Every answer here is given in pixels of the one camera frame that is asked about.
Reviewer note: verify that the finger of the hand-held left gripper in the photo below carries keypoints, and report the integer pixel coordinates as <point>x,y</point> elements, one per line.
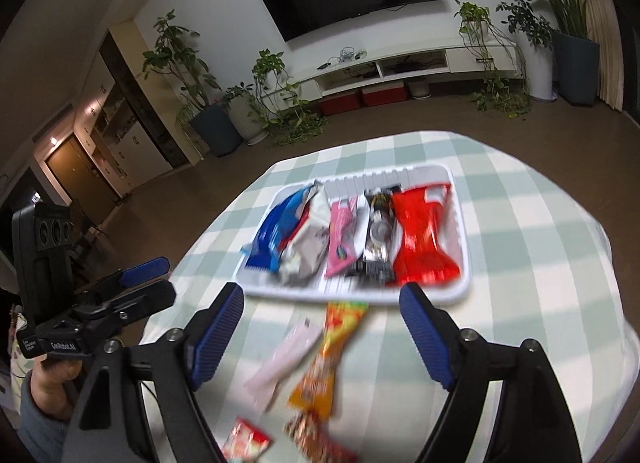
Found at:
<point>145,300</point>
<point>145,270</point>

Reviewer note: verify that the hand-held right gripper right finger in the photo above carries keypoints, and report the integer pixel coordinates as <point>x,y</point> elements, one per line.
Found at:
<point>425,338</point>

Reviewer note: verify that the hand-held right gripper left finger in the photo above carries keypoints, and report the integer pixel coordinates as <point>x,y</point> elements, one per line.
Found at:
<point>215,338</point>

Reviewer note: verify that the bright red snack packet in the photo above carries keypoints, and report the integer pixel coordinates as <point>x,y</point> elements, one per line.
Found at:
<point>422,238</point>

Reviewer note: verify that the black snack packet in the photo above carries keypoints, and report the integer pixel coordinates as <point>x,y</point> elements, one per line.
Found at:
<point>377,243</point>

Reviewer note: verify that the dark blue snack packet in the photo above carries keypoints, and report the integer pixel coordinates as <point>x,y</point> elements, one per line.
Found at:
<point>275,233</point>

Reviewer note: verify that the white grey snack packet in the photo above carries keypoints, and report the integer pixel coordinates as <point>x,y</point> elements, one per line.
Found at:
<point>310,248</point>

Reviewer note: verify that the white plastic tray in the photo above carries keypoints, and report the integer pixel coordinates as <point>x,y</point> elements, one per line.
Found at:
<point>350,185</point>

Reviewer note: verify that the person's left forearm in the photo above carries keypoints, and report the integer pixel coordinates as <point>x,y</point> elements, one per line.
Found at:
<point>35,433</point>

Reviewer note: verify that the person's left hand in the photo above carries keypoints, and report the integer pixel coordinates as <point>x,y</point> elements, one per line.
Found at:
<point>55,383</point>

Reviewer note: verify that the pale pink snack packet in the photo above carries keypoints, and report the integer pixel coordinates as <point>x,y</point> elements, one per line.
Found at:
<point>285,358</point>

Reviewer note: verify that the orange snack packet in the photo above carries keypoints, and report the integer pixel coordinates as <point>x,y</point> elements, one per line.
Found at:
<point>325,368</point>

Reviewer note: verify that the gold and red snack packet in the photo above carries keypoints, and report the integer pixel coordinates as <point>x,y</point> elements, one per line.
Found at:
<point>247,440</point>

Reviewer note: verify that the brown wooden door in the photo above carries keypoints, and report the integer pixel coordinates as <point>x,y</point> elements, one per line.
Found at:
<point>80,178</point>

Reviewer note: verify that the white built-in cupboard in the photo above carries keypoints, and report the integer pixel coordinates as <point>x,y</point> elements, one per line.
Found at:
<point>135,143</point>

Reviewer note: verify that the dark red patterned snack packet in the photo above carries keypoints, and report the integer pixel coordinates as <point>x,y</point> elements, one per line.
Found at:
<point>315,435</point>

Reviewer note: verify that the round table with checked cloth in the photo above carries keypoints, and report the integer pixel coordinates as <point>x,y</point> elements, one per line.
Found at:
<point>525,223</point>

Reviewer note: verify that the tall leafy plant dark pot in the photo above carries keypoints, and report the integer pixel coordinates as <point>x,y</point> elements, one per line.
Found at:
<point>215,128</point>

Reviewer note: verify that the small plant ribbed white pot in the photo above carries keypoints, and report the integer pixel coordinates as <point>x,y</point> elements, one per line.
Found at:
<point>247,118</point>

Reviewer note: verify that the trailing pothos plant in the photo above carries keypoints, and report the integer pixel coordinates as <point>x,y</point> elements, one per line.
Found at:
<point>475,18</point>
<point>270,73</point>

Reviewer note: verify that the red storage box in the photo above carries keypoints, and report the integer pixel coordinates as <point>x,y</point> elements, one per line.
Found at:
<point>382,94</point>
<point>341,103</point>

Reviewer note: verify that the white round appliance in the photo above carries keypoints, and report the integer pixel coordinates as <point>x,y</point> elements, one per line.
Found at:
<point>420,88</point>

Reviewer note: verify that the white low television cabinet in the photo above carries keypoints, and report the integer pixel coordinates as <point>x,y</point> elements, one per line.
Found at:
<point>450,58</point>

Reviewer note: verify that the bushy plant tall white pot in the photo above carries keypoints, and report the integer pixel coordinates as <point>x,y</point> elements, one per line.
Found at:
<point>540,73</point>

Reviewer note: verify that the broad-leaf plant dark pot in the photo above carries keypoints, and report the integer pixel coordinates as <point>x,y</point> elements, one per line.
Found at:
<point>577,68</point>

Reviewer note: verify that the beige curtain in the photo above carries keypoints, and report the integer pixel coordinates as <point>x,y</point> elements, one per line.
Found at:
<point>607,43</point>

